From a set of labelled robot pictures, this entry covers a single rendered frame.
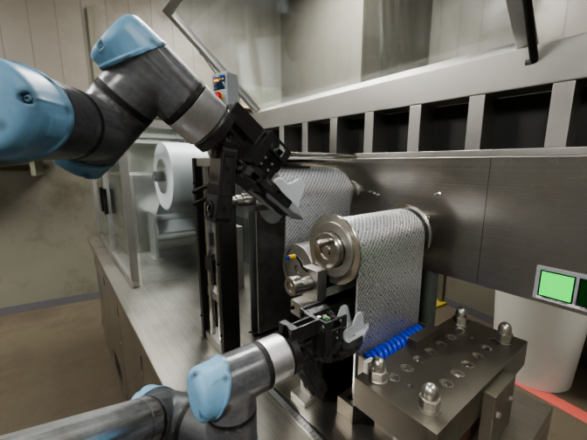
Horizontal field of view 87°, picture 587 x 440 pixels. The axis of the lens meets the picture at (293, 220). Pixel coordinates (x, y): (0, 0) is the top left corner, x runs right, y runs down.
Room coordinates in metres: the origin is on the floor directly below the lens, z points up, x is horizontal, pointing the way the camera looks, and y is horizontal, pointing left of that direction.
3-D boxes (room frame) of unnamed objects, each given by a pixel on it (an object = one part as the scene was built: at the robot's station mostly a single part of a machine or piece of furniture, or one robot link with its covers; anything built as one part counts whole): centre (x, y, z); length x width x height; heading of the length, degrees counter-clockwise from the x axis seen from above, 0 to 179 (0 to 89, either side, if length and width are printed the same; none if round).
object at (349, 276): (0.62, -0.08, 1.25); 0.15 x 0.01 x 0.15; 38
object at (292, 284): (0.60, 0.00, 1.18); 0.04 x 0.02 x 0.04; 38
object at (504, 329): (0.64, -0.48, 1.05); 0.04 x 0.04 x 0.04
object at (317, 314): (0.51, -0.03, 1.12); 0.12 x 0.08 x 0.09; 128
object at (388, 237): (0.80, -0.10, 1.16); 0.39 x 0.23 x 0.51; 38
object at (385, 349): (0.63, -0.23, 1.03); 0.21 x 0.04 x 0.03; 128
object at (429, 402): (0.45, -0.22, 1.05); 0.04 x 0.04 x 0.04
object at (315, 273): (0.63, -0.03, 1.05); 0.06 x 0.05 x 0.31; 128
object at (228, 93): (1.07, 0.23, 1.66); 0.07 x 0.07 x 0.10; 54
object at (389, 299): (0.65, -0.22, 1.11); 0.23 x 0.01 x 0.18; 128
